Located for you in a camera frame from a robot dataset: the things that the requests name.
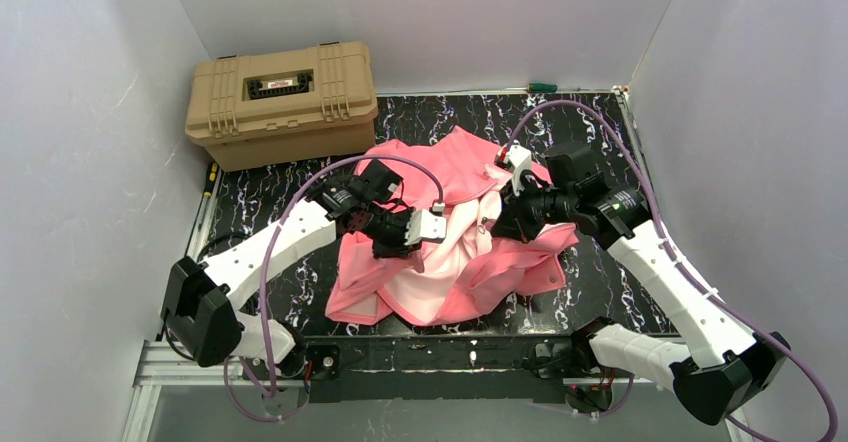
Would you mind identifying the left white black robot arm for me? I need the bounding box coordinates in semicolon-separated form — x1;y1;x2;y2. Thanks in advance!
161;155;446;368

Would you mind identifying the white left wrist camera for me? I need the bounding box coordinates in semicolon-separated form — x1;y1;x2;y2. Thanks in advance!
405;202;447;246

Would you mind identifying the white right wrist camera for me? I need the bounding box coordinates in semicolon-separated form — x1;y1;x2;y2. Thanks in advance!
495;144;532;196

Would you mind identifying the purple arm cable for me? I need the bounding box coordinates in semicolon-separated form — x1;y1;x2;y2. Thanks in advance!
221;154;446;424
503;99;840;442

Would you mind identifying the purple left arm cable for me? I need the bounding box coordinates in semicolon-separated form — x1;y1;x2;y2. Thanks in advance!
221;154;446;424

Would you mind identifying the tan plastic tool case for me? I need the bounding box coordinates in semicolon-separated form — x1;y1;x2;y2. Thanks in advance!
185;41;378;172

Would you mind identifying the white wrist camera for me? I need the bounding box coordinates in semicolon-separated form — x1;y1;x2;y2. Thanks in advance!
495;144;532;196
405;202;447;246

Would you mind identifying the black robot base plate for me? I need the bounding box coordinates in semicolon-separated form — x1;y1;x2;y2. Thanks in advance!
241;334;637;406

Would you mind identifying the pink zip-up jacket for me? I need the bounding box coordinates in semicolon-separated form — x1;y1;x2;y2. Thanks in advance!
324;127;578;326

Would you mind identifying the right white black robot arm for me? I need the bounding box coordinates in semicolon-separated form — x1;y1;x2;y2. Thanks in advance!
491;143;785;425

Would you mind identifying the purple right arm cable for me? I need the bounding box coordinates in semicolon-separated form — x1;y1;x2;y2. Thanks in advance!
503;99;840;442

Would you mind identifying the yellow black handled screwdriver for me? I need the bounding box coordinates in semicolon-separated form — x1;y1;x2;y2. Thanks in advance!
202;162;220;199

